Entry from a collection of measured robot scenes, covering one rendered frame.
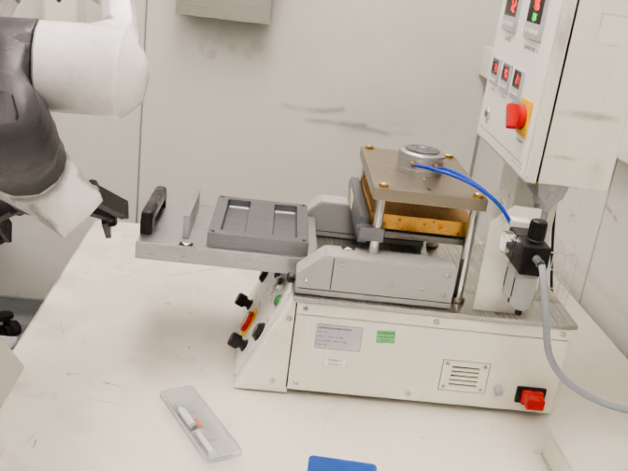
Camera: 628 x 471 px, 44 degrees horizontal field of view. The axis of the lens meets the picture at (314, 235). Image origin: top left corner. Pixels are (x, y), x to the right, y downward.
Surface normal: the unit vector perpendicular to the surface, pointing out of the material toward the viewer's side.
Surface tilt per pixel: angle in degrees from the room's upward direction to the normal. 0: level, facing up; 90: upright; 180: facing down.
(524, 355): 90
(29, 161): 126
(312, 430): 0
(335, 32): 90
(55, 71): 79
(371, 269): 90
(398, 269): 90
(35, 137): 107
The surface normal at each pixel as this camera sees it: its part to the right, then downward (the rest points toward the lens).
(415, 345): 0.02, 0.35
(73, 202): 0.36, -0.07
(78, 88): 0.07, 0.68
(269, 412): 0.12, -0.93
